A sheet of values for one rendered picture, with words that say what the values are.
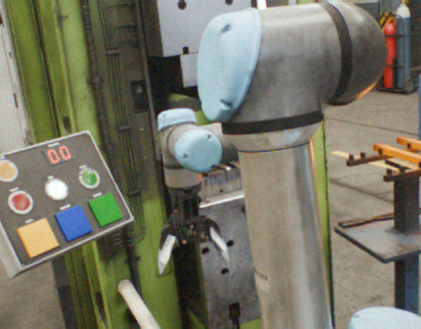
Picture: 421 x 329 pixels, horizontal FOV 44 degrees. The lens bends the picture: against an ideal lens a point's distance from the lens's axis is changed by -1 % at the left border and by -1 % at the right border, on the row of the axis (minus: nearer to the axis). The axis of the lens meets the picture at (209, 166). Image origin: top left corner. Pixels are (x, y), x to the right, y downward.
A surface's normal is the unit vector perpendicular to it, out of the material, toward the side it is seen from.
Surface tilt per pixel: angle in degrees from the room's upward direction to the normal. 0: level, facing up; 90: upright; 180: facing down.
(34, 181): 60
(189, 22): 90
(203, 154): 90
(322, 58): 89
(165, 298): 90
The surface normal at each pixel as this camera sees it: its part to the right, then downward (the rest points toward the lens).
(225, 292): 0.40, 0.21
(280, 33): 0.22, -0.31
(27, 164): 0.59, -0.39
